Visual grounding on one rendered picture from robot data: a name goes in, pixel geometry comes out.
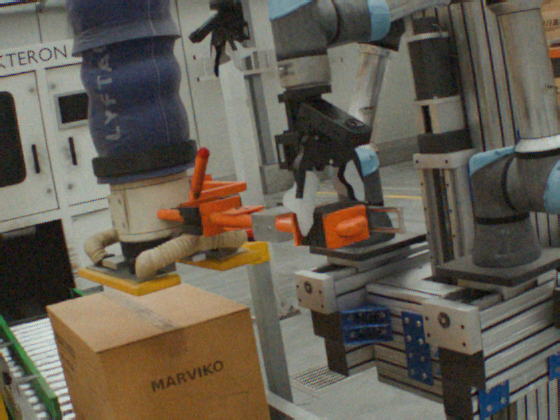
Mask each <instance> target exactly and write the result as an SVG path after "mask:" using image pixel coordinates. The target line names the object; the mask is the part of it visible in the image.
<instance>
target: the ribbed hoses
mask: <svg viewBox="0 0 560 420"><path fill-rule="evenodd" d="M121 240H122V239H120V238H119V235H118V230H115V229H113V228H112V227H110V229H109V228H107V230H103V231H99V233H96V234H93V235H91V236H90V238H88V239H87V240H86V241H85V243H84V247H83V249H84V252H85V253H86V254H87V255H88V256H89V257H90V259H91V260H92V262H93V264H94V265H95V266H97V265H100V264H102V259H103V256H105V255H109V254H107V252H106V251H105V249H104V248H105V247H108V246H110V244H111V245H113V243H115V244H116V243H117V242H118V243H120V241H121ZM246 240H247V233H246V232H245V230H244V229H243V230H239V231H233V230H231V231H227V232H225V233H221V234H217V235H214V236H210V237H205V236H204V231H203V235H202V236H197V235H190V234H188V235H185V234H183V235H182V236H180V237H178V238H175V239H173V240H170V241H169V242H167V243H166V244H163V245H162V246H161V245H158V247H154V249H151V250H147V251H145V252H142V253H141V254H140V255H139V256H138V257H137V261H136V265H135V266H136V274H137V277H138V278H148V277H152V276H154V275H156V271H157V270H158V269H161V267H165V265H169V264H170V263H172V262H173V261H176V260H179V259H180V258H183V257H186V256H189V255H191V254H193V253H195V252H199V251H203V250H205V251H207V249H210V250H211V249H212V248H213V249H216V248H218V249H219V251H220V253H222V254H223V255H227V254H232V253H235V252H237V250H238V249H239V247H240V246H243V245H244V244H245V243H246Z"/></svg>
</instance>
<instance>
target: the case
mask: <svg viewBox="0 0 560 420"><path fill-rule="evenodd" d="M47 311H48V316H49V320H50V324H51V328H52V333H53V336H54V341H55V345H56V349H57V353H58V357H59V361H60V366H61V369H62V372H63V375H64V378H65V382H66V386H67V390H68V394H69V398H70V402H71V406H72V410H73V414H74V417H75V419H76V420H271V419H270V413H269V408H268V403H267V398H266V393H265V388H264V382H263V377H262V372H261V367H260V361H259V357H258V351H257V345H256V340H255V335H254V329H253V323H252V319H251V313H250V308H249V307H248V306H246V305H243V304H240V303H238V302H236V301H233V300H230V299H227V298H225V297H222V296H219V295H216V294H214V293H211V292H208V291H205V290H203V289H201V288H198V287H195V286H193V285H189V284H186V283H183V282H181V284H179V285H177V286H174V287H170V288H167V289H164V290H161V291H158V292H155V293H152V294H146V295H143V296H140V297H136V296H133V295H131V294H128V293H125V292H121V291H118V290H116V289H111V290H108V291H104V292H101V293H94V294H91V295H88V296H84V297H82V298H78V299H76V298H74V299H72V300H68V301H65V302H62V303H59V304H57V303H55V304H53V305H49V306H47Z"/></svg>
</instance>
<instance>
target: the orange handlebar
mask: <svg viewBox="0 0 560 420"><path fill-rule="evenodd" d="M246 190H247V185H246V182H244V181H203V186H202V191H201V195H200V199H202V198H207V197H211V196H215V195H218V196H219V198H220V197H225V196H228V195H232V194H237V193H241V192H244V191H246ZM262 208H265V207H264V206H246V207H242V208H239V207H237V208H231V209H228V210H227V211H223V212H213V213H211V214H210V215H209V222H210V223H211V224H213V225H222V226H226V227H223V229H225V230H233V231H239V230H243V229H251V228H252V222H251V217H250V214H251V213H254V212H258V211H262V210H265V209H262ZM157 217H158V218H159V219H162V220H171V221H181V222H183V220H182V216H180V215H179V210H164V209H162V210H158V212H157ZM275 226H276V227H277V229H278V230H279V231H282V232H292V226H291V220H290V217H280V218H279V219H278V220H277V222H276V225H275ZM367 226H368V221H367V219H366V218H365V217H364V216H362V215H359V216H357V217H355V218H352V219H348V220H342V221H340V222H339V223H337V225H336V229H335V231H336V234H337V235H338V236H342V237H344V236H350V235H355V234H358V233H361V232H363V231H364V230H365V229H366V228H367ZM292 233H293V232H292Z"/></svg>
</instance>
